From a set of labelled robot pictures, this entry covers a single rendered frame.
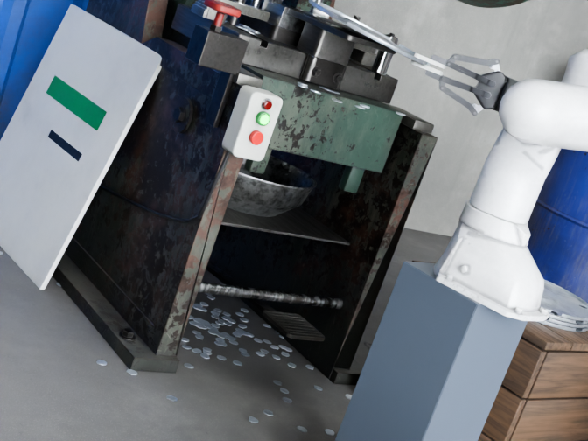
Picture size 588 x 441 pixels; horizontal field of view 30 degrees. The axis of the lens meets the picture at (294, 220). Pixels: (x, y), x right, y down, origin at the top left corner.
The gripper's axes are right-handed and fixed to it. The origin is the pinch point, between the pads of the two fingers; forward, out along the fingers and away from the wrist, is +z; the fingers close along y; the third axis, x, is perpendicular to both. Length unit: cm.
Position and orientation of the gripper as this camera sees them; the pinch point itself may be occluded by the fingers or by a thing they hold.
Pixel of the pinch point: (428, 64)
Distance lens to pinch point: 234.9
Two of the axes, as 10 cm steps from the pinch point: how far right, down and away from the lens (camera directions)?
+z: -9.3, -3.7, 0.0
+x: -0.8, 1.9, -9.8
